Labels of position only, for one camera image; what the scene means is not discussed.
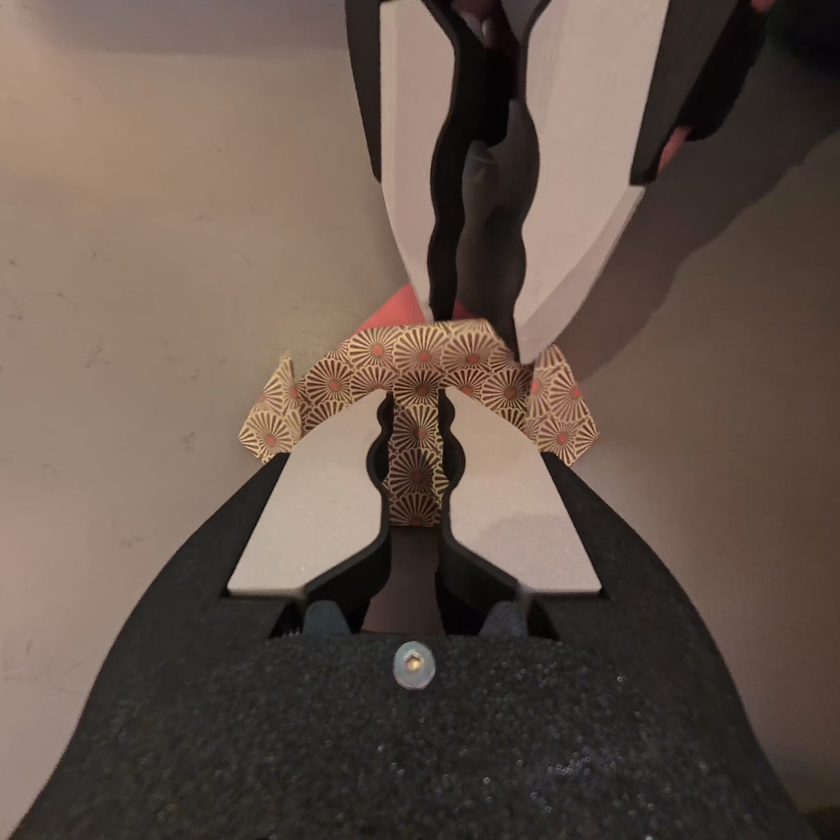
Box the gold patterned origami paper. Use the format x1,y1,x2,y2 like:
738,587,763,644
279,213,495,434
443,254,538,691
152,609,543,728
238,282,599,529

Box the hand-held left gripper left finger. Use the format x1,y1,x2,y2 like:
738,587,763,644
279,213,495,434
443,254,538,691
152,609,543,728
226,390,395,632

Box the person's right hand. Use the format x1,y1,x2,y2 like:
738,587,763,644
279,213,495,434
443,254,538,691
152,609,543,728
658,125,693,169

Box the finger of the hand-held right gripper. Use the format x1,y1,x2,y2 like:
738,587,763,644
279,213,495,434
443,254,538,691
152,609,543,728
379,0,511,324
511,0,672,366

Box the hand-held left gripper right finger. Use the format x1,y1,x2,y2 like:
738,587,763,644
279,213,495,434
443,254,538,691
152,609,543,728
436,391,604,632

